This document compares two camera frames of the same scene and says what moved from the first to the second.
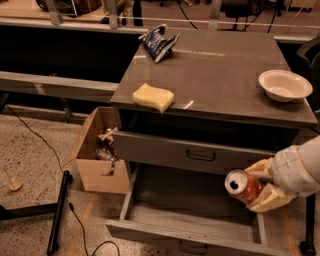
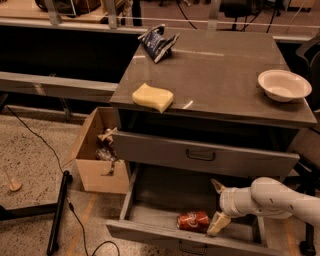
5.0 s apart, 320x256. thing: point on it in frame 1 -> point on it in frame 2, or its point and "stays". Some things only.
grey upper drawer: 190,153 stays
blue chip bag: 157,44 stays
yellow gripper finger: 263,168 -> 219,187
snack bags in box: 106,148 stays
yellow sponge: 157,97 stays
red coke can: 241,184 -> 198,221
